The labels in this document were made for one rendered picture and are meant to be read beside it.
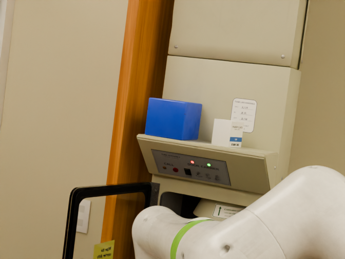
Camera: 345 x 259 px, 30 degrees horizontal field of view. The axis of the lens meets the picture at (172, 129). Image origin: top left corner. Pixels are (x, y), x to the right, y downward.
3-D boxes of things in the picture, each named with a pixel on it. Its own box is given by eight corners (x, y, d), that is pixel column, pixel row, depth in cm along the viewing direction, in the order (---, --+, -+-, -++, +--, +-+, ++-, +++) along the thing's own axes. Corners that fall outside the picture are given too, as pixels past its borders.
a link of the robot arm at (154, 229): (172, 293, 105) (236, 284, 108) (168, 223, 105) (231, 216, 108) (128, 258, 140) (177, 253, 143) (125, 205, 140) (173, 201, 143)
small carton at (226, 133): (223, 144, 154) (227, 119, 153) (241, 147, 150) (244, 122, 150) (211, 144, 150) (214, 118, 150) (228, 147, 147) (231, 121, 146)
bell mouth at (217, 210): (207, 207, 178) (210, 187, 178) (269, 219, 171) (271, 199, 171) (181, 215, 162) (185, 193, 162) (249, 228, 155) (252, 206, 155)
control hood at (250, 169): (151, 172, 164) (156, 133, 164) (274, 195, 151) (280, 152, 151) (130, 174, 154) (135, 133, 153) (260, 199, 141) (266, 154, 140)
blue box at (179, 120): (161, 134, 162) (166, 98, 162) (198, 140, 158) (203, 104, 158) (144, 134, 153) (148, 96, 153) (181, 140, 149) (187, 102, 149)
